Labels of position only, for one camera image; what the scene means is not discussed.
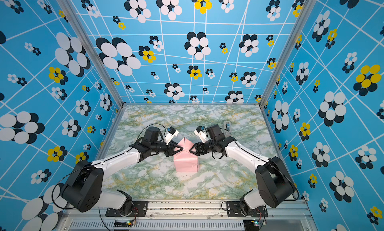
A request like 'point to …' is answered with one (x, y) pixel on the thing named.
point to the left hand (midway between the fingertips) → (181, 147)
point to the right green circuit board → (251, 224)
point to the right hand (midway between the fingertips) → (195, 149)
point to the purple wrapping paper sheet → (185, 160)
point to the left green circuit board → (123, 223)
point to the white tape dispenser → (227, 125)
